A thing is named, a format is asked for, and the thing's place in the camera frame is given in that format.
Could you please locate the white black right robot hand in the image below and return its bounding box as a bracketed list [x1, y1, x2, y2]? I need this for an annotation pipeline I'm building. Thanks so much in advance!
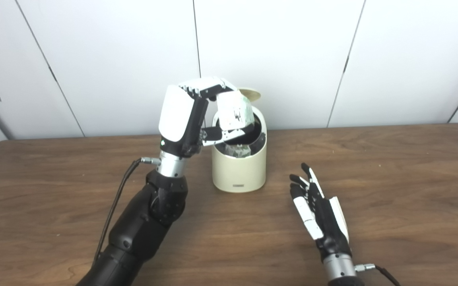
[289, 163, 353, 261]

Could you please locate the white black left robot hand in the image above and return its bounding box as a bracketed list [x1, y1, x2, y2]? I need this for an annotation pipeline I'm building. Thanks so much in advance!
[158, 77, 256, 158]

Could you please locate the white green milk carton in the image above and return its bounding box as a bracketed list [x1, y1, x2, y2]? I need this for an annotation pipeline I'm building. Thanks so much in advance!
[216, 91, 254, 132]

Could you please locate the cream round bin lid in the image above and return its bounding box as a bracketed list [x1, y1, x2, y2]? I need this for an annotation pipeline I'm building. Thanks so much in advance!
[239, 88, 262, 105]

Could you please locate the black bin liner bag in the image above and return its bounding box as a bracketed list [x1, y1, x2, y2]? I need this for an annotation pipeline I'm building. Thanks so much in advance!
[213, 112, 264, 158]

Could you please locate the cream-colored plastic bin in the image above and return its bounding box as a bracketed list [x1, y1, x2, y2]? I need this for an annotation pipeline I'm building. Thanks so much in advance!
[212, 88, 268, 193]

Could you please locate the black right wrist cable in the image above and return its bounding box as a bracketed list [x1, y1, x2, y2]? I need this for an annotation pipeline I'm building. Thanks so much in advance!
[355, 263, 403, 286]

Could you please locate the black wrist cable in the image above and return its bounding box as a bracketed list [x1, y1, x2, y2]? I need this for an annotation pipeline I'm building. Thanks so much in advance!
[355, 263, 403, 286]
[91, 157, 162, 267]

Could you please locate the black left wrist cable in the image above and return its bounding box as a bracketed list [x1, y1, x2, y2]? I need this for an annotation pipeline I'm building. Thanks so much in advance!
[91, 157, 162, 267]

